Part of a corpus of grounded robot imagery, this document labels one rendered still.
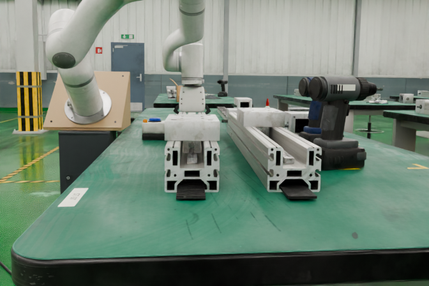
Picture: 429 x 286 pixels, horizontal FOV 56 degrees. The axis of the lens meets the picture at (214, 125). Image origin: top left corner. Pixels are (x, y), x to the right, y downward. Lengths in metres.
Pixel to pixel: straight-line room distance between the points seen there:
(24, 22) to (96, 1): 6.60
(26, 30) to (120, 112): 6.27
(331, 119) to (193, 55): 0.71
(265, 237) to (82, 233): 0.24
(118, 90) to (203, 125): 1.02
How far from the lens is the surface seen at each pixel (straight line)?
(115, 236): 0.56
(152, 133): 1.38
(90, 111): 1.68
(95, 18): 1.36
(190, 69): 1.53
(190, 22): 1.39
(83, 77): 1.54
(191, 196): 0.70
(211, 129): 0.80
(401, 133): 3.20
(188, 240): 0.54
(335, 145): 0.98
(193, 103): 1.55
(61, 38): 1.38
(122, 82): 1.80
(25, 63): 7.86
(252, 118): 1.06
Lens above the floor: 0.98
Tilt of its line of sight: 6 degrees down
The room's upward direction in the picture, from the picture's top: 1 degrees clockwise
